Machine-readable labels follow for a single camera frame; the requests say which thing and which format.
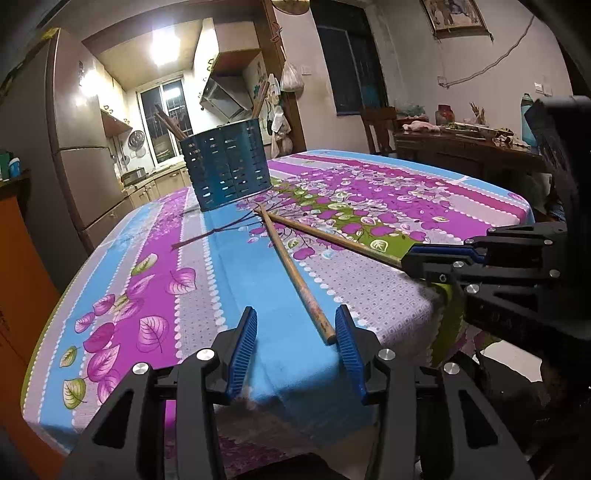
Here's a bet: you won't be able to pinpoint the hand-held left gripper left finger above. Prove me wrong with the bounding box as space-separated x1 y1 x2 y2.
60 306 258 480

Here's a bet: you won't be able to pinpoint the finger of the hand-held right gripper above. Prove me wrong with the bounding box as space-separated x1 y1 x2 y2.
400 256 591 342
409 222 568 268

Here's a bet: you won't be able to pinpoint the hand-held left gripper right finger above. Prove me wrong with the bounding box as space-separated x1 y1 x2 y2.
335 305 536 480

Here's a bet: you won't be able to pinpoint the blue perforated utensil holder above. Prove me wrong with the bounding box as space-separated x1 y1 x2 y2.
179 117 273 213

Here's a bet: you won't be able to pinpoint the floral purple tablecloth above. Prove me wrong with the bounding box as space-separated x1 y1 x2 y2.
21 148 536 467

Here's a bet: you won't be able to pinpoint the dark wooden side table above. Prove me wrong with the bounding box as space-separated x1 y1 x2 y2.
393 127 550 195

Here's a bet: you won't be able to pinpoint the pink cloth bundle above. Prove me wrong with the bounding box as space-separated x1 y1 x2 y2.
402 119 439 135

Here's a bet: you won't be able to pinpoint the dark wooden chair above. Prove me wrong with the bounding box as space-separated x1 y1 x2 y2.
360 106 400 158

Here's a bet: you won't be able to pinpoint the kitchen counter cabinets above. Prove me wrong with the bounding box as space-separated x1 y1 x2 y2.
122 166 191 209

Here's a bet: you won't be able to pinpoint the hanging cloths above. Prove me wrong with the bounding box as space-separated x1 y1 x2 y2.
268 74 294 158

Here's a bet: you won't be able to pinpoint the dark barred window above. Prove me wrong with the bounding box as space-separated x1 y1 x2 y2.
310 0 389 116

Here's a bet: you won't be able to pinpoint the white plastic bag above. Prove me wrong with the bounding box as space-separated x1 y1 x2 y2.
279 60 305 93

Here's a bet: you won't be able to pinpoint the orange wooden cabinet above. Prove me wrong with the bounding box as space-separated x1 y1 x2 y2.
0 168 65 472

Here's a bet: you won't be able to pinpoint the kitchen window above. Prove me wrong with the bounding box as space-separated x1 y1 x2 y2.
136 76 195 167

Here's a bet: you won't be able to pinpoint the metal range hood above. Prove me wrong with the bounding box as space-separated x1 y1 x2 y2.
199 76 250 123

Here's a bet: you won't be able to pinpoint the silver refrigerator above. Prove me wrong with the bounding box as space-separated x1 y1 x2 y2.
9 28 136 294

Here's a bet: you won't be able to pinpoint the teal container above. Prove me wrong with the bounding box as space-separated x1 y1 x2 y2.
0 150 22 181

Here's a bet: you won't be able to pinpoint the ceiling light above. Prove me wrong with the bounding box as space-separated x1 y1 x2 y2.
150 30 182 65

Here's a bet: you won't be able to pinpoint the wall cable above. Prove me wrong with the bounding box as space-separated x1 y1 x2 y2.
438 14 536 88

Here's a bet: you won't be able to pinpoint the framed wall picture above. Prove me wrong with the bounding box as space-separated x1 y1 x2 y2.
420 0 489 38

